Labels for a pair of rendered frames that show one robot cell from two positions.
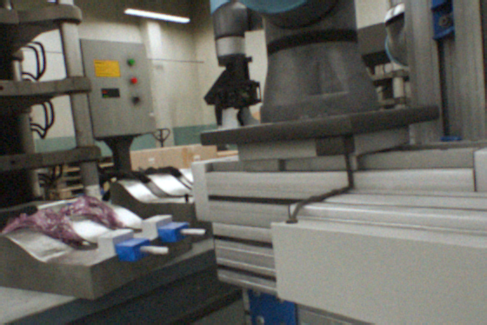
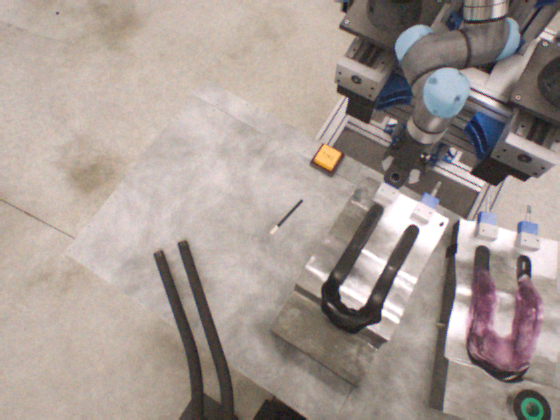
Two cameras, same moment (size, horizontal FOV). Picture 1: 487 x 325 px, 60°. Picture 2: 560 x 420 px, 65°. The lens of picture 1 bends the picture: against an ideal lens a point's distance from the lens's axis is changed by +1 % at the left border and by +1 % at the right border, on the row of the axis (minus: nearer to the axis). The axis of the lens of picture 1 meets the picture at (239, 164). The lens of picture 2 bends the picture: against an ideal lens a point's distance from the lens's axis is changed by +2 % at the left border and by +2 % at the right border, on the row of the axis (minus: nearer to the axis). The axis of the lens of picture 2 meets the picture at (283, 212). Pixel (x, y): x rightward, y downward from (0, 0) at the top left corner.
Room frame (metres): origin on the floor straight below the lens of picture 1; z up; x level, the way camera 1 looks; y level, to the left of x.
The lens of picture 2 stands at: (1.41, 0.36, 2.01)
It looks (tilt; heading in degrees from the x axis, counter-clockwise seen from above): 71 degrees down; 258
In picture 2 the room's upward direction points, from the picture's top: 3 degrees counter-clockwise
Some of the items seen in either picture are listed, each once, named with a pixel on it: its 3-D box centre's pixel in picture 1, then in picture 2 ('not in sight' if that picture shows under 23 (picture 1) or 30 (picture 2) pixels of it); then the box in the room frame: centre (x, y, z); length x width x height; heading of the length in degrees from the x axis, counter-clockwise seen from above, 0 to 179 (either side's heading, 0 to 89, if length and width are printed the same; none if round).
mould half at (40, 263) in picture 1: (56, 237); (500, 320); (0.87, 0.40, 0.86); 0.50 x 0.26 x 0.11; 60
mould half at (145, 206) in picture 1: (175, 197); (361, 273); (1.17, 0.19, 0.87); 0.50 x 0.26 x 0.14; 43
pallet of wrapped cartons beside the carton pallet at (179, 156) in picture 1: (171, 182); not in sight; (5.44, 0.92, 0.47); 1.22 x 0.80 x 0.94; 52
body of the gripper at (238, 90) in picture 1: (236, 83); (418, 140); (1.01, -0.02, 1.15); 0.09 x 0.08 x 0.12; 43
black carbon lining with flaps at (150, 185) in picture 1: (172, 181); (370, 266); (1.15, 0.19, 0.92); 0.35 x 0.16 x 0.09; 43
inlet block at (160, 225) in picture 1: (177, 232); (486, 217); (0.78, 0.13, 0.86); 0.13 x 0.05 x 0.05; 60
